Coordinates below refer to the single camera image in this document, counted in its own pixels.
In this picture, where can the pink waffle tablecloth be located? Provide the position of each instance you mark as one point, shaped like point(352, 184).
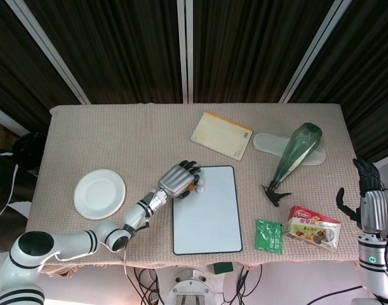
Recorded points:
point(117, 136)

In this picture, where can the white frame post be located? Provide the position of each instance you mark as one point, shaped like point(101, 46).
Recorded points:
point(189, 47)
point(50, 54)
point(181, 47)
point(314, 51)

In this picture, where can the red snack box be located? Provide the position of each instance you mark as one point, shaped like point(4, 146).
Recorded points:
point(311, 227)

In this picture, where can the white magnetic board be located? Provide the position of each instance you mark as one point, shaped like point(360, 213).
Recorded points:
point(209, 219)

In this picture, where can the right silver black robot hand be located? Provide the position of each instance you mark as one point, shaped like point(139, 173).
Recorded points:
point(374, 209)

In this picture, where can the yellow cover book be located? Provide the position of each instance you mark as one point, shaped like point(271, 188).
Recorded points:
point(220, 135)

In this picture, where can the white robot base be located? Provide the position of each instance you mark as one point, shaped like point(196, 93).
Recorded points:
point(190, 286)

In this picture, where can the white slipper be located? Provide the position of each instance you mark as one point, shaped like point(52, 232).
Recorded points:
point(266, 143)

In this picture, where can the person in black clothing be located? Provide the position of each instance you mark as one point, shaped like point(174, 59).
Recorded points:
point(0, 178)

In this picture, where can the dark pleated curtain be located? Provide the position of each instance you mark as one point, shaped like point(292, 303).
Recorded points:
point(133, 47)

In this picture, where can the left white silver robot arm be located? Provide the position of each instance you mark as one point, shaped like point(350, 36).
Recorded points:
point(70, 243)

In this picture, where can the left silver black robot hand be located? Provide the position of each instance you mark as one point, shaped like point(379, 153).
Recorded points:
point(176, 181)

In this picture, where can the black bag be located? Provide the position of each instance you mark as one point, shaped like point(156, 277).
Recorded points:
point(30, 152)

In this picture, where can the green sachet packet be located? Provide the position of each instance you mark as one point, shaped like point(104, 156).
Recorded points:
point(269, 236)

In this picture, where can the white round magnet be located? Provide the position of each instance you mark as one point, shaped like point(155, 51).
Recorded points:
point(201, 182)
point(201, 189)

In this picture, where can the white paper plate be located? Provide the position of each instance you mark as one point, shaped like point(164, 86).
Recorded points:
point(98, 193)

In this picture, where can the green block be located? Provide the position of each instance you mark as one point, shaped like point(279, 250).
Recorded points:
point(223, 268)

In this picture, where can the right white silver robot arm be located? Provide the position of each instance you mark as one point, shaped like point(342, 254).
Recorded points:
point(371, 270)

